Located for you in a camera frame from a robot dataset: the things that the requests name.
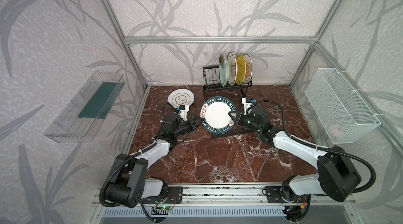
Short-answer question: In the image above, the white plate green lettered rim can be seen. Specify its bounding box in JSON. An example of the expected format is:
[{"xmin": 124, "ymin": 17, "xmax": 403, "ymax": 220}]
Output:
[{"xmin": 200, "ymin": 96, "xmax": 236, "ymax": 134}]

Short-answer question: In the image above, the white plate grey flower outline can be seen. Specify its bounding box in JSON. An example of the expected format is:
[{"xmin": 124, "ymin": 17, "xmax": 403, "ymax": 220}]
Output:
[{"xmin": 167, "ymin": 89, "xmax": 195, "ymax": 108}]

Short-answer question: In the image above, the yellow green woven plate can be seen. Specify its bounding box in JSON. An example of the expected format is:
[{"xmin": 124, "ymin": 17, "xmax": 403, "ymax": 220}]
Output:
[{"xmin": 236, "ymin": 55, "xmax": 246, "ymax": 85}]

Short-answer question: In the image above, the mint green flower plate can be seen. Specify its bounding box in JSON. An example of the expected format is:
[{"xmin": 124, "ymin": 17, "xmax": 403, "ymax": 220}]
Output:
[{"xmin": 219, "ymin": 53, "xmax": 229, "ymax": 87}]

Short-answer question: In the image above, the small white orange sunburst plate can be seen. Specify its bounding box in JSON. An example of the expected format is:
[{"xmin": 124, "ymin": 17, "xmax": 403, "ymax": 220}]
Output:
[{"xmin": 243, "ymin": 54, "xmax": 253, "ymax": 84}]

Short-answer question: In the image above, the large white orange sunburst plate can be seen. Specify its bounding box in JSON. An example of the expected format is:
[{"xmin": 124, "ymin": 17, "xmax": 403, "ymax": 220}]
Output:
[{"xmin": 227, "ymin": 52, "xmax": 238, "ymax": 86}]

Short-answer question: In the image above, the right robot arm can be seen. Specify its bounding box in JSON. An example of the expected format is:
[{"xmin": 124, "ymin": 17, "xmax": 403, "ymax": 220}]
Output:
[{"xmin": 228, "ymin": 101, "xmax": 376, "ymax": 202}]

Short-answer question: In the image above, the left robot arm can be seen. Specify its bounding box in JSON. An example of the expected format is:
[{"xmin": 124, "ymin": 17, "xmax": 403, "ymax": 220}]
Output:
[{"xmin": 99, "ymin": 102, "xmax": 202, "ymax": 208}]

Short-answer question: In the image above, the pink object in basket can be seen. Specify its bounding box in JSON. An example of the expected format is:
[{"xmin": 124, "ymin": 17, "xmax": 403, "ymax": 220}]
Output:
[{"xmin": 328, "ymin": 124, "xmax": 343, "ymax": 138}]

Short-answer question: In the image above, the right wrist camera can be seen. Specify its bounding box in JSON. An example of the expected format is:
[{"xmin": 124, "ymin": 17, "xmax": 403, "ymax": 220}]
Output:
[{"xmin": 241, "ymin": 97, "xmax": 256, "ymax": 115}]

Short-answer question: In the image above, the black wire dish rack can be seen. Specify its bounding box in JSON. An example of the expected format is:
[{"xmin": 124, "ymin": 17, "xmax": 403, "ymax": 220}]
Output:
[{"xmin": 203, "ymin": 64, "xmax": 253, "ymax": 139}]

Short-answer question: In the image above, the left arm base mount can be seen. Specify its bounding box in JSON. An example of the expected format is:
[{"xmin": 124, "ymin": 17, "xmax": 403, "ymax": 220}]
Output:
[{"xmin": 142, "ymin": 186, "xmax": 184, "ymax": 204}]

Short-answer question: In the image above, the aluminium front rail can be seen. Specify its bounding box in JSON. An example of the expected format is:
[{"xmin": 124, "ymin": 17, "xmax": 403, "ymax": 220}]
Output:
[{"xmin": 90, "ymin": 182, "xmax": 360, "ymax": 207}]

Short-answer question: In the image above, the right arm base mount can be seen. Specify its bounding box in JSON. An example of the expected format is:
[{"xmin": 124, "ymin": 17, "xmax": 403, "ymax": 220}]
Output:
[{"xmin": 261, "ymin": 186, "xmax": 308, "ymax": 205}]

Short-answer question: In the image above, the white wire mesh basket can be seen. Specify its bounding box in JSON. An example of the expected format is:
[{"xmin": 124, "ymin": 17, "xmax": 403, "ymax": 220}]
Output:
[{"xmin": 305, "ymin": 68, "xmax": 381, "ymax": 144}]

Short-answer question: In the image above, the aluminium cage frame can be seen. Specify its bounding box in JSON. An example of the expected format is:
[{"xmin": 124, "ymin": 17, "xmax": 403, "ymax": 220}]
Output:
[{"xmin": 88, "ymin": 0, "xmax": 403, "ymax": 155}]

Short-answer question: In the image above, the clear plastic wall bin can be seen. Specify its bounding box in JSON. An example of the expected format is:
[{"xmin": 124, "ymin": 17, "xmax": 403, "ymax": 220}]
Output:
[{"xmin": 44, "ymin": 70, "xmax": 126, "ymax": 143}]

